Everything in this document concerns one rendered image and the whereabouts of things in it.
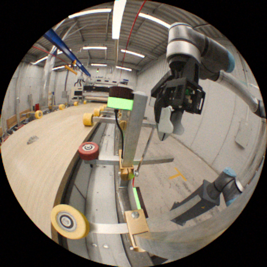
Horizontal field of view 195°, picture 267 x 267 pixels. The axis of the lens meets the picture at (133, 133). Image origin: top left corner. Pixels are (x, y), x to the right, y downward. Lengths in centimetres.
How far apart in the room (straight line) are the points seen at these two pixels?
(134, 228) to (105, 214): 25
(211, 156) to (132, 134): 280
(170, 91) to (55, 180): 35
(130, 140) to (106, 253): 52
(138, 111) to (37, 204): 34
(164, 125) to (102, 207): 46
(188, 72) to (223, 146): 268
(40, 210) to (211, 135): 301
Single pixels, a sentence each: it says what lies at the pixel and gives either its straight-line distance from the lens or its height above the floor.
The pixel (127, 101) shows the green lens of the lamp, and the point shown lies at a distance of 18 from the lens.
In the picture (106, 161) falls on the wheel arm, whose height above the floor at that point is 85.
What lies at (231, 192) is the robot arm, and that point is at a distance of 74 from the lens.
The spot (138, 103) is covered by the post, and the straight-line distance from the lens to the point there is 19.
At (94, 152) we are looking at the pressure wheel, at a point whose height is 90.
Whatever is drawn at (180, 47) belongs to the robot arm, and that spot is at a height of 123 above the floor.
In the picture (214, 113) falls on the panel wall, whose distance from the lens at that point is 291.
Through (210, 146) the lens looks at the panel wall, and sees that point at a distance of 287.
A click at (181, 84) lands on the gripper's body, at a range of 15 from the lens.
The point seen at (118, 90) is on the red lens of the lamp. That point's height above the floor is 110.
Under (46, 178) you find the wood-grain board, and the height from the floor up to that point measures 90.
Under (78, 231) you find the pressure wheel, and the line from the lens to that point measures 19.
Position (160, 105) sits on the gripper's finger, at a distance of 19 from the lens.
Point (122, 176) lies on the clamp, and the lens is 28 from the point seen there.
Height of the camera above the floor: 108
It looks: 23 degrees down
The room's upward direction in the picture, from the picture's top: 11 degrees clockwise
